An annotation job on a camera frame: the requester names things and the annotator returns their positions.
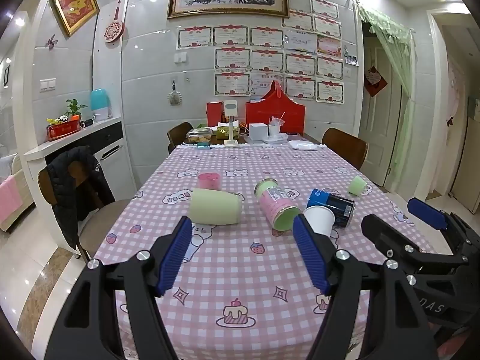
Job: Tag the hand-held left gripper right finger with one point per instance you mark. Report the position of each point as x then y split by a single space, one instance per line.
311 257

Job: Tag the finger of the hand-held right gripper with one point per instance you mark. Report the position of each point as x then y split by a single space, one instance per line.
425 212
378 232

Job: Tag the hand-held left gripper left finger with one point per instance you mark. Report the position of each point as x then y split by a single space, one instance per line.
175 257

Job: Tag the white paper cup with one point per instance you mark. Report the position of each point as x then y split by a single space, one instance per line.
320 220

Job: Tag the small green cup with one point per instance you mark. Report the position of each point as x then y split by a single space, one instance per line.
357 185

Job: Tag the large green cup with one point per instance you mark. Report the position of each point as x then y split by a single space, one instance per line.
213 207

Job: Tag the pink cup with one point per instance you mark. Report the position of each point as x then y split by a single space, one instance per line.
209 182

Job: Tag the white cup with straws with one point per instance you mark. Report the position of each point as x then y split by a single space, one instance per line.
274 129

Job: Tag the blue tin can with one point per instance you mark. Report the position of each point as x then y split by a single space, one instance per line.
339 206

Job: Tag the pink checked tablecloth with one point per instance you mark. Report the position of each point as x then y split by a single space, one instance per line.
232 270

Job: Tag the pink green tin can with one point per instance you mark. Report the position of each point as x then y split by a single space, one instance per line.
277 202

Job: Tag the wooden chair with grey seat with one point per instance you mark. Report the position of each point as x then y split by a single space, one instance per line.
101 225

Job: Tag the brown wooden chair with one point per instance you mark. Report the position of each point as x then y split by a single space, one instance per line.
179 135
347 148

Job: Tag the white panel door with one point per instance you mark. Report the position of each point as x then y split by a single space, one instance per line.
377 127

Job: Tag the white plastic bag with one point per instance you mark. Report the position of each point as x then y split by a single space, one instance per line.
302 145

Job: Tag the black padded jacket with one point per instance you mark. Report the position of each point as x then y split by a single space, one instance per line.
78 191

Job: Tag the white sideboard cabinet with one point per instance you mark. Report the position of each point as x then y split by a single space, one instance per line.
112 157

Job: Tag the clear food container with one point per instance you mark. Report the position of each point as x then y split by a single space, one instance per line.
198 137

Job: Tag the green sheer curtain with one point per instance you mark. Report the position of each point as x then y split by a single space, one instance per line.
403 82

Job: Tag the green gift box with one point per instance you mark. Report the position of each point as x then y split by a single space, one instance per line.
225 132

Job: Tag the white box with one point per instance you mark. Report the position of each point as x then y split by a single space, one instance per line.
258 133

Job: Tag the red door decoration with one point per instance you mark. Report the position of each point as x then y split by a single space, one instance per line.
375 81

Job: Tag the red box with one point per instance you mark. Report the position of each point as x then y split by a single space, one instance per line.
214 114

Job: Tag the red gift bag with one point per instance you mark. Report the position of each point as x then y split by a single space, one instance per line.
262 112

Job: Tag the white desk stand lamp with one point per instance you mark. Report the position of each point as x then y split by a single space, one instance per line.
231 108

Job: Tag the red tray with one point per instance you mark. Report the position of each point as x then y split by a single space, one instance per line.
62 132

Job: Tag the teal white humidifier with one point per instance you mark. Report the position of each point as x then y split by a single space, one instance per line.
100 105

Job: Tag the pink cloth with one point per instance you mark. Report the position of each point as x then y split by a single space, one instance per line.
10 198

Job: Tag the small potted plant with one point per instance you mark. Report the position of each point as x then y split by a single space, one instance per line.
74 110

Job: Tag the cream sofa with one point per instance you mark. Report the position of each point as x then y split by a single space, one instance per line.
9 165

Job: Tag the pink hanging fan ornament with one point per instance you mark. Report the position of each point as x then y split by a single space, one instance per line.
113 30

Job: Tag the gold framed red picture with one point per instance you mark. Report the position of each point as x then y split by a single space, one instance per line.
75 5

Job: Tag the hanging grey wall ornament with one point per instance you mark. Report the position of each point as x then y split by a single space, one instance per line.
174 97

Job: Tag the small wall photos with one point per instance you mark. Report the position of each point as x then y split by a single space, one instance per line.
350 60

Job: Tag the white wall socket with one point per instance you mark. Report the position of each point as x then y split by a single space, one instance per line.
180 58

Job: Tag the wall of award certificates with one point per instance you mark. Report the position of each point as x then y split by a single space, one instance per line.
270 60

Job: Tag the white wall switch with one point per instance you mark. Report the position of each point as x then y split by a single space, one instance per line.
48 84

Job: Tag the purple butterfly wall sticker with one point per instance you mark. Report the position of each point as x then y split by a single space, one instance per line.
51 41

